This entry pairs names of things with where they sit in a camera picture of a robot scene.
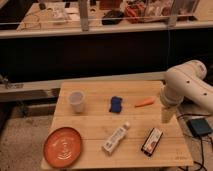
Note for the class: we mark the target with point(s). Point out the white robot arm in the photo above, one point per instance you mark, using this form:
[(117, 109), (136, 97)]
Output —
[(186, 81)]

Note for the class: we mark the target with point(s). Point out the orange ceramic bowl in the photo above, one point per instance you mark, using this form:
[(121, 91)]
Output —
[(62, 147)]

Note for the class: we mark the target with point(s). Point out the blue sponge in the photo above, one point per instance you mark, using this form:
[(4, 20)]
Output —
[(116, 106)]

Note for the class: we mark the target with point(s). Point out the translucent plastic cup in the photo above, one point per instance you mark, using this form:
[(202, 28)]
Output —
[(76, 100)]

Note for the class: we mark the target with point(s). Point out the wooden table board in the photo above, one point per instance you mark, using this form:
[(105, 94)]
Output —
[(96, 123)]

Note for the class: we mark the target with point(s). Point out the orange carrot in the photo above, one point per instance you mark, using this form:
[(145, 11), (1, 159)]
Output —
[(145, 102)]

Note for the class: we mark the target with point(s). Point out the white tube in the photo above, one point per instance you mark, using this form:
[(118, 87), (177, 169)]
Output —
[(115, 138)]

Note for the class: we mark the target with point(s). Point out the wooden stick end effector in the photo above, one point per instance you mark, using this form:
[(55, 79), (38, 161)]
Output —
[(167, 114)]

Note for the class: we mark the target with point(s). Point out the black bag on shelf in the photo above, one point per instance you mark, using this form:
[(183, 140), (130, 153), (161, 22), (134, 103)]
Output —
[(112, 17)]

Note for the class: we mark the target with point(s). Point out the black and white box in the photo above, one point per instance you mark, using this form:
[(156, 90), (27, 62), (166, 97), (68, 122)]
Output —
[(151, 142)]

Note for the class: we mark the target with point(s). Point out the red object on shelf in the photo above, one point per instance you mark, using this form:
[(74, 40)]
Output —
[(134, 13)]

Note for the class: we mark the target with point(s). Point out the black power adapter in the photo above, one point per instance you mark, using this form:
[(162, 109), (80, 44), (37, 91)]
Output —
[(199, 127)]

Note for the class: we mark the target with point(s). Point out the metal rail beam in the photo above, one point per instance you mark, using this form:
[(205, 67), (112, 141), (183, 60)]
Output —
[(51, 88)]

